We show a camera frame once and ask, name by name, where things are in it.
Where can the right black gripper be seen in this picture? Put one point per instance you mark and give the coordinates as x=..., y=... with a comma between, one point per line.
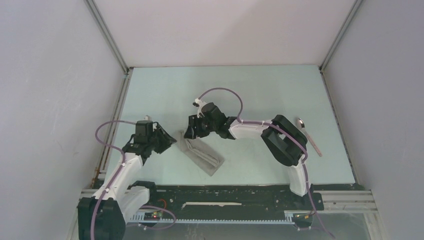
x=191, y=133

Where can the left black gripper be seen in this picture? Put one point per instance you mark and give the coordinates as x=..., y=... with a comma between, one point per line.
x=167, y=140

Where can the grey cloth napkin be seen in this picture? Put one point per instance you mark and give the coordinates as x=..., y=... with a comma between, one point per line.
x=201, y=154

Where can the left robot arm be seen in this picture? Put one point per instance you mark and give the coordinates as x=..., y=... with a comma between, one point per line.
x=112, y=192

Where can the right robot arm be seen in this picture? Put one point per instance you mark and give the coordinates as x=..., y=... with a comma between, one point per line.
x=284, y=140

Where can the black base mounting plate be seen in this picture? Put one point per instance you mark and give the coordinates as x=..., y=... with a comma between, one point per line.
x=233, y=202

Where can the metal spoon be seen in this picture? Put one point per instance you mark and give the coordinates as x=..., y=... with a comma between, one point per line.
x=301, y=125

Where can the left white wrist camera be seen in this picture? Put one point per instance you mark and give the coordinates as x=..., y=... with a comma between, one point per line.
x=147, y=118

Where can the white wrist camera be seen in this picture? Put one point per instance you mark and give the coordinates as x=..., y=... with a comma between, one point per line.
x=199, y=104
x=147, y=118

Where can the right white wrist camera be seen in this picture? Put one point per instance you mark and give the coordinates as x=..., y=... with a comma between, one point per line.
x=199, y=104

